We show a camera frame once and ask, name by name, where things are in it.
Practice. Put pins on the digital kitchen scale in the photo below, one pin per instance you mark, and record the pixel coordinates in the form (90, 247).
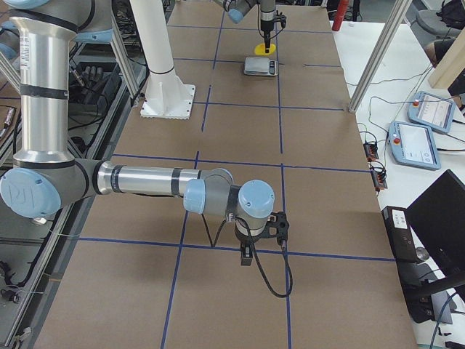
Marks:
(260, 66)

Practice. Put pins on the red fire extinguisher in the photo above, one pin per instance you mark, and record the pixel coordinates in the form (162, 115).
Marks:
(340, 15)

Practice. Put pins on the lower orange black connector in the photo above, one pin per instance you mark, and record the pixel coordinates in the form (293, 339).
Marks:
(379, 178)

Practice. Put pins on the black desktop computer box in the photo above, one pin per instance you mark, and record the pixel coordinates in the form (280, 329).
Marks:
(399, 234)

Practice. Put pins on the far blue teach pendant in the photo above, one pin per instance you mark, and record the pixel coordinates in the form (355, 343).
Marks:
(432, 111)

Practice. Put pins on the blue teach pendant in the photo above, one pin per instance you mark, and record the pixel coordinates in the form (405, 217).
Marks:
(413, 145)
(432, 111)

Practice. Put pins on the near blue teach pendant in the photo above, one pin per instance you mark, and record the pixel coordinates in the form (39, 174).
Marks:
(413, 145)

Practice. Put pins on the wooden board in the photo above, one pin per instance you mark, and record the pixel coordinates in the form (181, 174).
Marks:
(450, 66)

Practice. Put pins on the black computer monitor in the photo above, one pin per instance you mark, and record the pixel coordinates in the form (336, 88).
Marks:
(437, 218)

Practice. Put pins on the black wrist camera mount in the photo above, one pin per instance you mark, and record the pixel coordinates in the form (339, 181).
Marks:
(277, 227)

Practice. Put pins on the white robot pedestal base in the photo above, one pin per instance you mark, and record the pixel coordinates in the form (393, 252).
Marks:
(166, 96)

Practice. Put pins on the aluminium frame post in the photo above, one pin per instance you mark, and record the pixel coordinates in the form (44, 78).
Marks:
(388, 32)

